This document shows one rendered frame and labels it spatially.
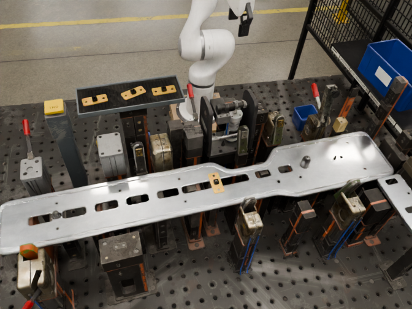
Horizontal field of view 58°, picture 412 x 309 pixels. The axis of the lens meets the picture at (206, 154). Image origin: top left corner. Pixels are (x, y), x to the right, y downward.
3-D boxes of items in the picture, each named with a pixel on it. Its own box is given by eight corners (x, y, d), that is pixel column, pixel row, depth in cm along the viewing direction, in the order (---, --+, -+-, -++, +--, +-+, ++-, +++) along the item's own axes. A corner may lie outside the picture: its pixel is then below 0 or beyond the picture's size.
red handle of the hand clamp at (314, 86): (319, 123, 141) (309, 83, 142) (316, 124, 143) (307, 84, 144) (328, 121, 142) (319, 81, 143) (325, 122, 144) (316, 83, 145)
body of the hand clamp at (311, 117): (293, 179, 169) (315, 125, 142) (287, 167, 173) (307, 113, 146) (305, 176, 171) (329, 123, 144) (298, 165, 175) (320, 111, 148)
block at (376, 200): (345, 250, 148) (373, 214, 127) (331, 226, 155) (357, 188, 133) (365, 244, 150) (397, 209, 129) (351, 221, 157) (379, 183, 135)
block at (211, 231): (207, 236, 149) (212, 198, 126) (198, 209, 156) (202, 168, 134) (220, 233, 150) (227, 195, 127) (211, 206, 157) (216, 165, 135)
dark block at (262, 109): (241, 180, 167) (256, 113, 135) (236, 168, 171) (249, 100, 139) (251, 178, 168) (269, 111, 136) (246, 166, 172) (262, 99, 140)
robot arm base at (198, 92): (175, 99, 182) (175, 68, 168) (211, 94, 187) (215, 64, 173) (184, 127, 171) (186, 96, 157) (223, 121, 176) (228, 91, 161)
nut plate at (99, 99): (83, 106, 126) (83, 103, 125) (81, 99, 129) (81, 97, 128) (108, 101, 129) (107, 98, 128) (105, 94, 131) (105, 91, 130)
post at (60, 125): (72, 192, 158) (43, 119, 124) (71, 178, 163) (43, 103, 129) (91, 188, 160) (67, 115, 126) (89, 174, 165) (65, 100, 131)
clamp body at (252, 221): (232, 278, 138) (244, 235, 112) (222, 249, 146) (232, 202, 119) (254, 272, 140) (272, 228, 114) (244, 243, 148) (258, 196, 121)
